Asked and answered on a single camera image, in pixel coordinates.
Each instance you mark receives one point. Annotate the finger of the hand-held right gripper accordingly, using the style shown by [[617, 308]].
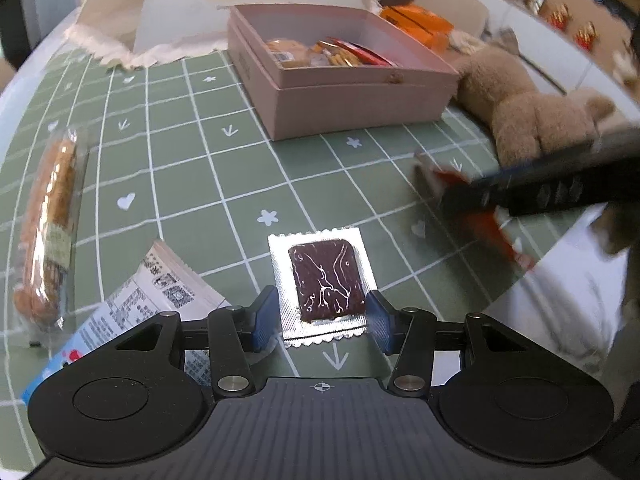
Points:
[[475, 197]]

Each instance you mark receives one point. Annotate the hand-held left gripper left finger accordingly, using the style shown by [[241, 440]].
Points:
[[264, 320]]

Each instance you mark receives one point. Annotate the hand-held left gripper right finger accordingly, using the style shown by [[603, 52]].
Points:
[[381, 322]]

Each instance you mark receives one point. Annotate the red snack packet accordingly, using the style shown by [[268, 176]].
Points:
[[495, 237]]

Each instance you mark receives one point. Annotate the chocolate snack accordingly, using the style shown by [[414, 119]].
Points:
[[325, 280]]

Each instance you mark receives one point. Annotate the pink cardboard box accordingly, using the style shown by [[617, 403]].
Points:
[[350, 100]]

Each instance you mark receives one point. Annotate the clear red-striped snack packet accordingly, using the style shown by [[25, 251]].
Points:
[[360, 52]]

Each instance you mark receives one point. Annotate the round biscuit clear packet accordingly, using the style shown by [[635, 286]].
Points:
[[285, 50]]

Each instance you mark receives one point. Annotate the brown teddy bear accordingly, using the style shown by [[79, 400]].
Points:
[[530, 115]]

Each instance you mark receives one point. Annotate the person's white clothing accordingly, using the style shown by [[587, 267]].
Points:
[[560, 300]]

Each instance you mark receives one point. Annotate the blue white snack packet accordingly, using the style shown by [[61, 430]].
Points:
[[130, 300]]

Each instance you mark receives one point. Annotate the green checked table mat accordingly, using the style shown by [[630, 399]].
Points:
[[200, 160]]

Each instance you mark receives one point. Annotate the wooden display shelf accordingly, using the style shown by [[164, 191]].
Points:
[[565, 0]]

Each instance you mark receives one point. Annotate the orange snack packet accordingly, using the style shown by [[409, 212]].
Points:
[[420, 22]]

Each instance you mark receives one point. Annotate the beige chair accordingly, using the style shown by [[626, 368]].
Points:
[[460, 5]]

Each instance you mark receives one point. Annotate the yellow cracker packet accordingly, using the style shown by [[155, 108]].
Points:
[[327, 57]]

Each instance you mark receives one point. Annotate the long biscuit clear packet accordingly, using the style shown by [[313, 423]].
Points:
[[50, 210]]

